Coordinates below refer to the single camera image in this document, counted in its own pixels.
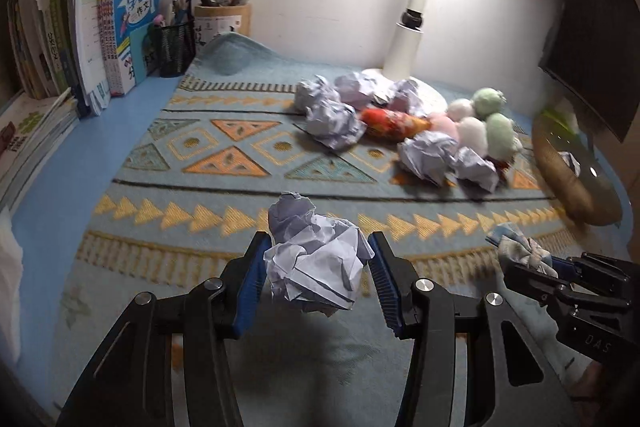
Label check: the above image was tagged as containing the plaid fabric bow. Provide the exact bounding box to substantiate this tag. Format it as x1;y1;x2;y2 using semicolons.
486;222;559;279

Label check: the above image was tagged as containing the paper ball front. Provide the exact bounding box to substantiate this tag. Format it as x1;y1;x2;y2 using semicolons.
559;152;582;178

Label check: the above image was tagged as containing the small paper ball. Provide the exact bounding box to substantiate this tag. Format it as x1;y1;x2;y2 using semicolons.
264;193;375;317

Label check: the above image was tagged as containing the three-ball pastel plush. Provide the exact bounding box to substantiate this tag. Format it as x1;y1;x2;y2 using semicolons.
428;88;522;159

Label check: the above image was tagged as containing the orange snack packet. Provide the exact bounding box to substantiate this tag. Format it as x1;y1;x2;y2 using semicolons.
360;107;432;142

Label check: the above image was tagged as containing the paper ball pile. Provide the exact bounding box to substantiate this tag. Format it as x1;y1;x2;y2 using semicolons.
294;75;367;150

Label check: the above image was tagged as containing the paper ball back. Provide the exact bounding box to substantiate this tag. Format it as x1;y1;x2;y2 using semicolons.
333;72;428;117

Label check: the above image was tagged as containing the person's right hand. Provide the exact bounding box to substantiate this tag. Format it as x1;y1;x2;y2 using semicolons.
568;361;602;403

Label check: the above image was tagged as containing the green tissue box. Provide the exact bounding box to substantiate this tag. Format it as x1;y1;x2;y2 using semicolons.
542;98;580;135

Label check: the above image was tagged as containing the patterned blue table mat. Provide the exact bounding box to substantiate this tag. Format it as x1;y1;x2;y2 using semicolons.
52;31;622;427

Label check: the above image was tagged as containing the white desk lamp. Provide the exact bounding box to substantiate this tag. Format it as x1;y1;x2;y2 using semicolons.
382;0;427;81

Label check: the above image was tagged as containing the flat stack of books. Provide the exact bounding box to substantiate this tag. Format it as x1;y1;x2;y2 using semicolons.
1;88;79;213

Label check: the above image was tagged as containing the black mesh pen holder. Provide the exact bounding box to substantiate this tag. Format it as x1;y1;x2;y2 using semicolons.
150;0;195;78

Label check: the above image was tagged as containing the wooden pen cup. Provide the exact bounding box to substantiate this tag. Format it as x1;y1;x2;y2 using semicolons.
193;0;252;52

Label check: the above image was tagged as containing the upright books far left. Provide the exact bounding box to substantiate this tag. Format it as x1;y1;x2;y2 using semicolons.
8;0;78;98

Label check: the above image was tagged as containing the black wall television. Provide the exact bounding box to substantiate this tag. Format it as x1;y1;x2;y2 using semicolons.
539;0;639;142

